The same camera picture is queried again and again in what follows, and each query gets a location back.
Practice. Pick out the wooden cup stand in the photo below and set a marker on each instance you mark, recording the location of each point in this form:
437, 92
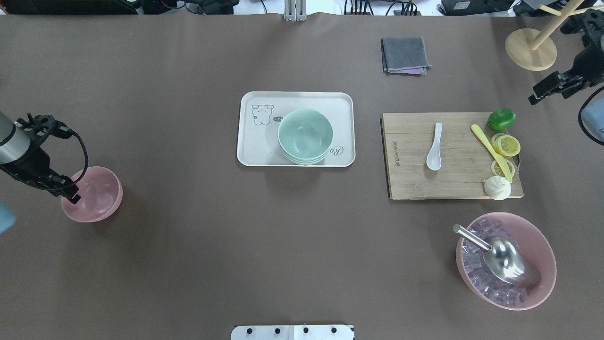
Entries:
534, 50

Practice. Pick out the small pink bowl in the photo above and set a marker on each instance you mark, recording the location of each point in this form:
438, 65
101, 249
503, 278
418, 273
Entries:
101, 194

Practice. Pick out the metal ice scoop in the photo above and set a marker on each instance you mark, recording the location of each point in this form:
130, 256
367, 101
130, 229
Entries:
503, 259

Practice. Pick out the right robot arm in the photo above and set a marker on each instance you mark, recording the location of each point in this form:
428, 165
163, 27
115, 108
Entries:
591, 113

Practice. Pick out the green bowl stack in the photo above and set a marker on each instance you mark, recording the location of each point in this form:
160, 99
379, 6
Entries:
305, 136

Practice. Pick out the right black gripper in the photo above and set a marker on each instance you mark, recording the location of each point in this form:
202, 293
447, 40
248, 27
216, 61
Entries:
586, 71

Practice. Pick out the yellow plastic knife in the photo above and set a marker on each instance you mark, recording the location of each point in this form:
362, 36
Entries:
497, 157

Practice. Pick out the lemon slice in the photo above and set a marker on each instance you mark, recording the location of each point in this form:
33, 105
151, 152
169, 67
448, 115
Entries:
497, 171
505, 144

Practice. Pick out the grey folded cloth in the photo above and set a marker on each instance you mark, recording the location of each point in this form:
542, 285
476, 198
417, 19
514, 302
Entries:
404, 55

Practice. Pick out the large pink ice bowl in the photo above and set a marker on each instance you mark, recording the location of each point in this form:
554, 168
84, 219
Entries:
530, 242

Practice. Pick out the cream serving tray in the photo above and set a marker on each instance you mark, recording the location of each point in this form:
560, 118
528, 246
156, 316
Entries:
261, 113

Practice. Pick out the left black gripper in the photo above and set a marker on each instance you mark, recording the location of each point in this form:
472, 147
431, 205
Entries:
29, 164

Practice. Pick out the green lime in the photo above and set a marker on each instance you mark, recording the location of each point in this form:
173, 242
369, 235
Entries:
501, 119

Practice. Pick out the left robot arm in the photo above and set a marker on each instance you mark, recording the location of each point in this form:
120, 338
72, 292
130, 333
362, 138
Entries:
15, 143

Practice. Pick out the white ceramic spoon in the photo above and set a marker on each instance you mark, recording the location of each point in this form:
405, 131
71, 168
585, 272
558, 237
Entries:
433, 159

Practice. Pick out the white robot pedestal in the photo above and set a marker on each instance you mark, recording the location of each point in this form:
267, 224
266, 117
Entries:
294, 332

